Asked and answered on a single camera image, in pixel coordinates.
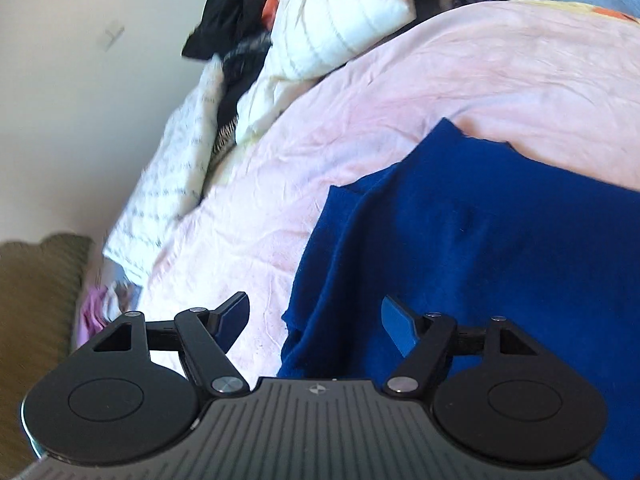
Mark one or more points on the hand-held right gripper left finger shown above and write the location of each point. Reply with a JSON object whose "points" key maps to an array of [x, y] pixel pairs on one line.
{"points": [[235, 312]]}

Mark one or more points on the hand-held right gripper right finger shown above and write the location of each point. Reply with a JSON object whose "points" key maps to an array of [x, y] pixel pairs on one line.
{"points": [[397, 320]]}

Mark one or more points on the blue knit sweater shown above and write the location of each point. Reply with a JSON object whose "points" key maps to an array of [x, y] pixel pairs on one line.
{"points": [[475, 260]]}

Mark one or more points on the pink purple cloth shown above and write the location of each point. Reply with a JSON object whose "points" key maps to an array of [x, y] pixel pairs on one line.
{"points": [[97, 310]]}

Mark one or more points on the white patterned quilt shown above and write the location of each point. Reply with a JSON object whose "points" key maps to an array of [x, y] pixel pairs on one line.
{"points": [[170, 185]]}

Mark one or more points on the olive green ribbed cushion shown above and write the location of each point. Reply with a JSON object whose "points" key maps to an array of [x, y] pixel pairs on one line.
{"points": [[40, 300]]}

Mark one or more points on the pink bed sheet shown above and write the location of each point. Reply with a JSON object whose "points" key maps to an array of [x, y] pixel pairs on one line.
{"points": [[375, 85]]}

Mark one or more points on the black white patterned garment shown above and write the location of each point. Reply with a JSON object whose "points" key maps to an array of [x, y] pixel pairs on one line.
{"points": [[240, 75]]}

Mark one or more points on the white quilted jacket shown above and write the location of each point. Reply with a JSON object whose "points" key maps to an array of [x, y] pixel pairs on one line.
{"points": [[340, 15]]}

